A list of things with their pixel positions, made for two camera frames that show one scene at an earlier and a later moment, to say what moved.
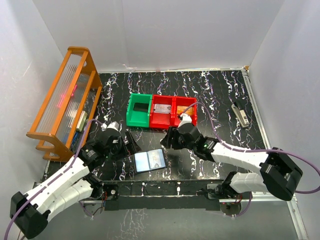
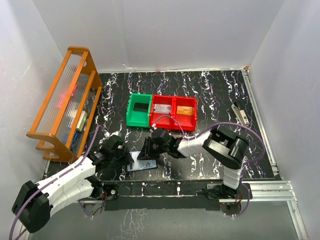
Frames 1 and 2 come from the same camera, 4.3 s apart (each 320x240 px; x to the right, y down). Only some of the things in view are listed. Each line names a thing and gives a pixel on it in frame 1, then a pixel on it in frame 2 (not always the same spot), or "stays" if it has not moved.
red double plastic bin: x=165 y=110 stays
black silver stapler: x=240 y=115 stays
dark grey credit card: x=141 y=107 stays
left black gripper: x=126 y=144 -> x=124 y=155
